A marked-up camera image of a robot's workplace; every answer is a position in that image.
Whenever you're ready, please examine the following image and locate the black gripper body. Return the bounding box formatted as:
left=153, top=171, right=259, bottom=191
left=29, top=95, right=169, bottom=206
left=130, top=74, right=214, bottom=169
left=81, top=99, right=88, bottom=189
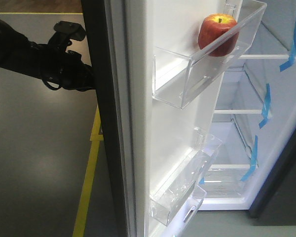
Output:
left=39, top=44, right=95, bottom=91

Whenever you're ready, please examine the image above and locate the red yellow apple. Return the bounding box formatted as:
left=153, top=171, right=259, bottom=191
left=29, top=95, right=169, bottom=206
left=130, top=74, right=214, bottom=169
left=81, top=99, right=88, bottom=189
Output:
left=198, top=13, right=239, bottom=57

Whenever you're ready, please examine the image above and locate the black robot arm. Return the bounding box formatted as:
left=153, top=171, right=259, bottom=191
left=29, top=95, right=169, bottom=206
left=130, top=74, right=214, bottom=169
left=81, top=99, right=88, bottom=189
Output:
left=0, top=20, right=96, bottom=92

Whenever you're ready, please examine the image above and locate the open fridge door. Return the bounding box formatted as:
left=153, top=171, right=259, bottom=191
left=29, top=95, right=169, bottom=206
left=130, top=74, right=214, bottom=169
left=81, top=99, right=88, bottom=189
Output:
left=81, top=0, right=222, bottom=237

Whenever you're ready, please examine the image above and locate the upper clear door bin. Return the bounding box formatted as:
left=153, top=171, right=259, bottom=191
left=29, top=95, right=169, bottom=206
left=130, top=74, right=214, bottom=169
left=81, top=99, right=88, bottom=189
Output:
left=152, top=0, right=266, bottom=109

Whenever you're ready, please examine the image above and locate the clear door bin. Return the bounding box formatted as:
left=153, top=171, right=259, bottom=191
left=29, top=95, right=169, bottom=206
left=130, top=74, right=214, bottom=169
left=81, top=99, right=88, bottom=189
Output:
left=149, top=134, right=222, bottom=226
left=152, top=0, right=266, bottom=109
left=169, top=185, right=207, bottom=237

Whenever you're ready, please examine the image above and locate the middle clear door bin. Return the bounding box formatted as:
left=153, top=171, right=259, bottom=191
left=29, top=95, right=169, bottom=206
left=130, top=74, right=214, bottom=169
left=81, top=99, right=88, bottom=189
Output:
left=149, top=134, right=222, bottom=226

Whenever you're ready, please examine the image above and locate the lower clear door bin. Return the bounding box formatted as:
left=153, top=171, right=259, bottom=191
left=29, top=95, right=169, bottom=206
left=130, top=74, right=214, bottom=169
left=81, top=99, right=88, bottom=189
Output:
left=169, top=185, right=207, bottom=237

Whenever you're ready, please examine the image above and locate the clear crisper drawer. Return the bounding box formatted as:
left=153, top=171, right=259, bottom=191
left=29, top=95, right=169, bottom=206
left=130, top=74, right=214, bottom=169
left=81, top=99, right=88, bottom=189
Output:
left=199, top=164, right=250, bottom=198

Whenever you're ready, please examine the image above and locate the grey refrigerator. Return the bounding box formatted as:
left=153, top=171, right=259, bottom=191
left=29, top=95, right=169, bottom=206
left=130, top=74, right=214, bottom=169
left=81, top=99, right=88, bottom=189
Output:
left=200, top=0, right=296, bottom=218

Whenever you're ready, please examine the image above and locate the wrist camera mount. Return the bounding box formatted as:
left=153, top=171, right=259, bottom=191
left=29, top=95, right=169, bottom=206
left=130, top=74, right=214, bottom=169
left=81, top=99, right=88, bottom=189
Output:
left=47, top=21, right=86, bottom=52

